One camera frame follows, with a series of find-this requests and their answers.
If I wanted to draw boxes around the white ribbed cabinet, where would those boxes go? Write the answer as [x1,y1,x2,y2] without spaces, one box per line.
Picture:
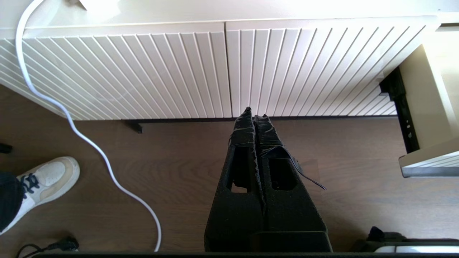
[0,0,459,134]

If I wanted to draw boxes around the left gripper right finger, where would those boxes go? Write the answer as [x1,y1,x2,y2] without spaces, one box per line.
[253,114,328,233]

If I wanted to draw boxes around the white sneaker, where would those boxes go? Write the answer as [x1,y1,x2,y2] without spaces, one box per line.
[0,157,80,235]

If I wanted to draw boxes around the white charger adapter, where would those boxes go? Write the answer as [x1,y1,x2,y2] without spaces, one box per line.
[70,0,120,11]

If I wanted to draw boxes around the thick white power cable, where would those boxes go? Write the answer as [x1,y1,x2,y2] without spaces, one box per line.
[14,0,162,252]

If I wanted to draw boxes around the dark trouser leg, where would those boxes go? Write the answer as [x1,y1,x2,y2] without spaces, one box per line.
[0,171,24,231]

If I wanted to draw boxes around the black cable with plug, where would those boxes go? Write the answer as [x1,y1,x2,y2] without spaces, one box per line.
[16,236,80,257]

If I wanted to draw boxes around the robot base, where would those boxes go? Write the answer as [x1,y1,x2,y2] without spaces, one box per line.
[353,226,459,253]

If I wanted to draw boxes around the cream drawer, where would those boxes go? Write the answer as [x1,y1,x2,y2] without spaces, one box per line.
[398,25,459,178]

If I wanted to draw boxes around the cream ribbed cabinet panel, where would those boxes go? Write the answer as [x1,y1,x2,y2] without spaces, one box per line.
[0,22,226,121]

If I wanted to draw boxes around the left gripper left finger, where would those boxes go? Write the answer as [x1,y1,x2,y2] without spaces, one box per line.
[204,107,266,252]

